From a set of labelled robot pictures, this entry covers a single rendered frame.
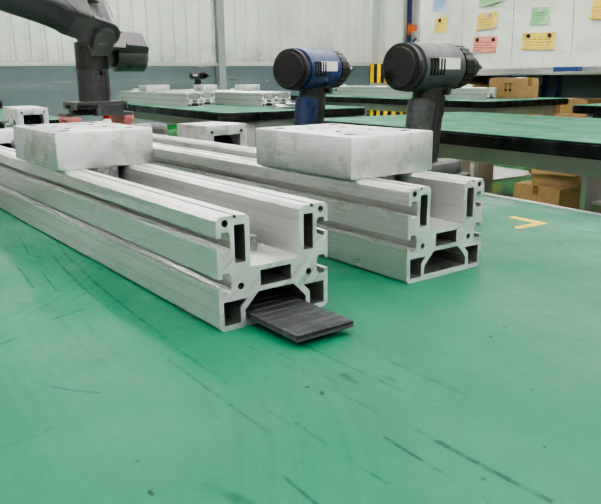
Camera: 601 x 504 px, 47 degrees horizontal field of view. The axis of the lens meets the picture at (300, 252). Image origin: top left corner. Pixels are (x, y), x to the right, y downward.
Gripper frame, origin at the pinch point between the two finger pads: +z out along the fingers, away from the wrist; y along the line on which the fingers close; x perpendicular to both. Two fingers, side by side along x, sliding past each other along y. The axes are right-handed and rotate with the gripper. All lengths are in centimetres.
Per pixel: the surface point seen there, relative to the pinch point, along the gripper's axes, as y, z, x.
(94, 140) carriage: -21, -7, -53
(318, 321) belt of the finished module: -19, 4, -90
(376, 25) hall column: 593, -76, 553
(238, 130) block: 20.4, -3.6, -16.6
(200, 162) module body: -5.3, -2.6, -48.3
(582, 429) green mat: -17, 5, -109
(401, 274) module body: -6, 4, -84
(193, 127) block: 13.1, -4.3, -12.9
